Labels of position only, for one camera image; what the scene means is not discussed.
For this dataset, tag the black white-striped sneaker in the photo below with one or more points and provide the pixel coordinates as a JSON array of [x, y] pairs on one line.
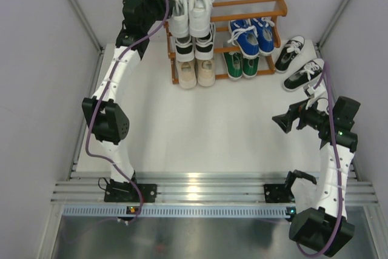
[[184, 50], [204, 47]]

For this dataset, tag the aluminium frame post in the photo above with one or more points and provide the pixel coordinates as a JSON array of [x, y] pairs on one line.
[[85, 24], [334, 19]]

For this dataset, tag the white sneaker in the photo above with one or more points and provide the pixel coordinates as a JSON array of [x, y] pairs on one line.
[[179, 20], [199, 17]]

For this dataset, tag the beige sneaker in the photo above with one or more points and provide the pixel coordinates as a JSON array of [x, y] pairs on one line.
[[206, 72], [186, 74]]

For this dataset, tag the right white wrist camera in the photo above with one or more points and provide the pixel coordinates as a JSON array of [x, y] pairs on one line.
[[313, 94]]

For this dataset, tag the black canvas sneaker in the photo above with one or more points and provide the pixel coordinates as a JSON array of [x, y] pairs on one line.
[[290, 51], [306, 74]]

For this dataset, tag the perforated cable duct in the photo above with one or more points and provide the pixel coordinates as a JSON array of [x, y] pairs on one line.
[[171, 211]]

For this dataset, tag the left aluminium frame post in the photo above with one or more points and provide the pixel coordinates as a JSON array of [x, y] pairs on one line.
[[85, 24]]

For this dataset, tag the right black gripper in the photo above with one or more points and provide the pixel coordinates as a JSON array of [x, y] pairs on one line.
[[285, 121]]

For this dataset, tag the right aluminium frame post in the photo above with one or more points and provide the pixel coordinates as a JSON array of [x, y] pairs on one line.
[[334, 19]]

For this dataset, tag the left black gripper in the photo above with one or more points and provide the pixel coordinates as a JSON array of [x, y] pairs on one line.
[[160, 3]]

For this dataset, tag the green sneaker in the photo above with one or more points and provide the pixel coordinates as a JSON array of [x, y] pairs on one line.
[[250, 67], [233, 61]]

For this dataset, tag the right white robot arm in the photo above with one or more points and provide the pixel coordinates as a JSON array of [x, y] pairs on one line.
[[320, 222]]

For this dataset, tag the aluminium rail base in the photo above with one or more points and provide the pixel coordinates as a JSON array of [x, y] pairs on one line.
[[174, 188]]

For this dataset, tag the orange wooden shoe shelf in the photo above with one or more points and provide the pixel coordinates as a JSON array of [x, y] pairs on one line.
[[239, 9]]

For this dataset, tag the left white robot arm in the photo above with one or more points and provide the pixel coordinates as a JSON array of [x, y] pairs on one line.
[[105, 118]]

